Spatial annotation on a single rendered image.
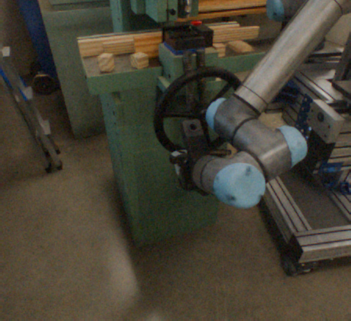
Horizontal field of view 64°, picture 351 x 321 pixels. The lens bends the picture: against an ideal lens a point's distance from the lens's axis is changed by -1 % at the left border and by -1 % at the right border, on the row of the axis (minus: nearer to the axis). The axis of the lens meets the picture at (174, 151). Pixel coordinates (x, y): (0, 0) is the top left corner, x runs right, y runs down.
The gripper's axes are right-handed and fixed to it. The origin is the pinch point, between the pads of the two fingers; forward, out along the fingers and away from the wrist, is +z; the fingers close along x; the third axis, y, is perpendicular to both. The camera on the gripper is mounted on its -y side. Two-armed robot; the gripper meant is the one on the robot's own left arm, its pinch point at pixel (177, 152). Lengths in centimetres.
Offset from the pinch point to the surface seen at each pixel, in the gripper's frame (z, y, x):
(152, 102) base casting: 18.6, -14.9, 0.1
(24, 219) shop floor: 91, 34, -65
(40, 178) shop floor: 118, 19, -56
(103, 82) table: 14.0, -23.0, -14.5
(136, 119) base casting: 21.3, -10.2, -5.6
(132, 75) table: 13.6, -23.7, -5.6
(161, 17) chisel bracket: 17.0, -40.8, 7.5
